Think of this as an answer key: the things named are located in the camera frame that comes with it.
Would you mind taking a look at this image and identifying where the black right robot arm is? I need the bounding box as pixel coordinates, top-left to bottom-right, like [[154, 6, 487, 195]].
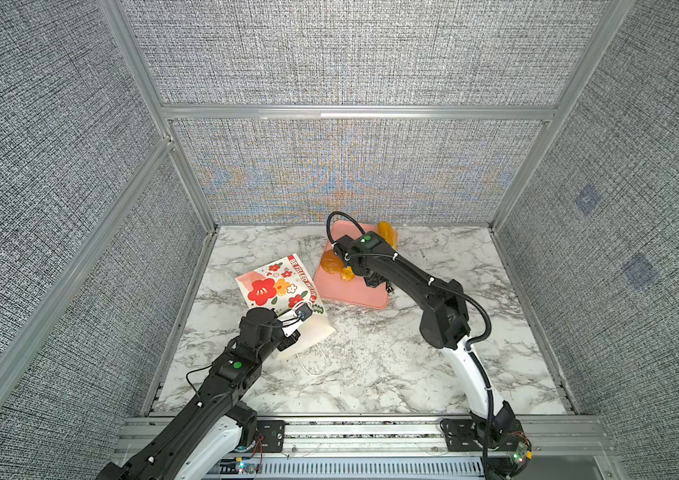
[[329, 232, 525, 450]]

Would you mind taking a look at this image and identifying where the pink plastic tray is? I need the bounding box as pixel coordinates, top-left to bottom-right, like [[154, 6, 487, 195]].
[[314, 220, 389, 309]]

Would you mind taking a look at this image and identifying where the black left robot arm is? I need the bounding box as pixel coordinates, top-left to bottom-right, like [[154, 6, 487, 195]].
[[97, 302, 312, 479]]

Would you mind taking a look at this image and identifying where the yellow twisted fake bread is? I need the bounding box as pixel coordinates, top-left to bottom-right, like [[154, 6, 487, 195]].
[[341, 267, 355, 281]]

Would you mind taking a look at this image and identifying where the round brown fake bun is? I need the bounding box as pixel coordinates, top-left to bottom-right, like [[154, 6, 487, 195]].
[[320, 250, 345, 275]]

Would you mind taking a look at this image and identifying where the white floral paper bag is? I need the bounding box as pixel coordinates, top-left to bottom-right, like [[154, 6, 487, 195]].
[[235, 254, 335, 377]]

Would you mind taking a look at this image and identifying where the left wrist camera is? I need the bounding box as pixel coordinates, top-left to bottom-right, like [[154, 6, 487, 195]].
[[277, 301, 313, 337]]

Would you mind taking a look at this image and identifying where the long orange fake bread loaf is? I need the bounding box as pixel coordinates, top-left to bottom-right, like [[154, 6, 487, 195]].
[[377, 221, 399, 250]]

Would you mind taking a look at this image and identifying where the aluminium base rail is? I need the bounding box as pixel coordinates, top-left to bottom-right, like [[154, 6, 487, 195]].
[[104, 413, 623, 480]]

